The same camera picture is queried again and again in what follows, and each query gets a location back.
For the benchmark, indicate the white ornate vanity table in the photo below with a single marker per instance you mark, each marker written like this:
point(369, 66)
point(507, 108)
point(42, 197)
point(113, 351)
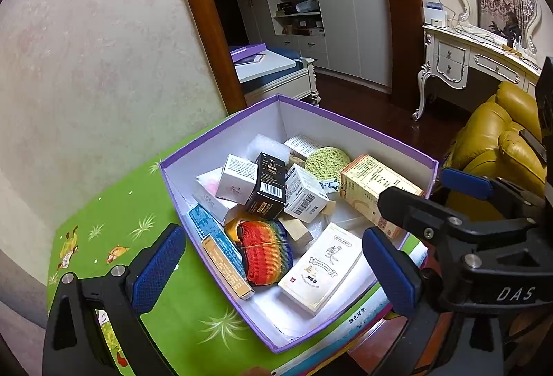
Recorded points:
point(451, 53)

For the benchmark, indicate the wooden block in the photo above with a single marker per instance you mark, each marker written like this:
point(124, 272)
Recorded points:
point(297, 232)

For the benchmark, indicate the yellow leather armchair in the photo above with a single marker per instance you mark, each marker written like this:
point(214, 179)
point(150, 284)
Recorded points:
point(509, 137)

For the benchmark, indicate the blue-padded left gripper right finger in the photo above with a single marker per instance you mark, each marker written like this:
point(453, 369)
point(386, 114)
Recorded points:
point(398, 276)

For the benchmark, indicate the black shaver box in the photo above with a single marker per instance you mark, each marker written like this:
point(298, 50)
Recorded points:
point(268, 197)

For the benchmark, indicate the white bedside table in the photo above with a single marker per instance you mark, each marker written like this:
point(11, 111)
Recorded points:
point(264, 72)

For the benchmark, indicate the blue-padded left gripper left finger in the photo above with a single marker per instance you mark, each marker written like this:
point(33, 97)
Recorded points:
point(151, 269)

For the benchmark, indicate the white pink flat box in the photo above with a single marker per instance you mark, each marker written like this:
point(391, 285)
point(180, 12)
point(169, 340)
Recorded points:
point(204, 192)

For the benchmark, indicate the white box sketched figure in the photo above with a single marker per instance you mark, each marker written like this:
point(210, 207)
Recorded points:
point(322, 268)

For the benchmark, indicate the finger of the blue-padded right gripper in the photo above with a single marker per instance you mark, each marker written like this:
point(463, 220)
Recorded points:
point(472, 185)

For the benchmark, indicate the blue gold long box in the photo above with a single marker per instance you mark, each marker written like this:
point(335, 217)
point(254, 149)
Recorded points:
point(221, 251)

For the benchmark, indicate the purple storage box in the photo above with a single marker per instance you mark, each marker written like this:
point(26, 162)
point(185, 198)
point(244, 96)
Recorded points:
point(285, 253)

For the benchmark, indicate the small white cube box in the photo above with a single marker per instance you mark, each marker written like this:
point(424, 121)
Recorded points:
point(237, 180)

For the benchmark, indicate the large white barcode box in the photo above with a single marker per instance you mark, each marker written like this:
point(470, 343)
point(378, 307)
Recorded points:
point(305, 197)

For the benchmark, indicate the white foam block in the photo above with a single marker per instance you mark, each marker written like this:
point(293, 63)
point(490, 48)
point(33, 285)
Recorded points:
point(263, 144)

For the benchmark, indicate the yellow herbal medicine box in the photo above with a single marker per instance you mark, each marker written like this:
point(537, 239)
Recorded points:
point(362, 182)

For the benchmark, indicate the round green sponge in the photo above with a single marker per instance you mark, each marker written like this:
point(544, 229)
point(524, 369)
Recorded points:
point(327, 162)

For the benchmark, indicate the small white orange box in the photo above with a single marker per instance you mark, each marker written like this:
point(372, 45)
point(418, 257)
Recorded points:
point(301, 146)

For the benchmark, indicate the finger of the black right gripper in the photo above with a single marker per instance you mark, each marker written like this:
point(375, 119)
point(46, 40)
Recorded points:
point(424, 219)

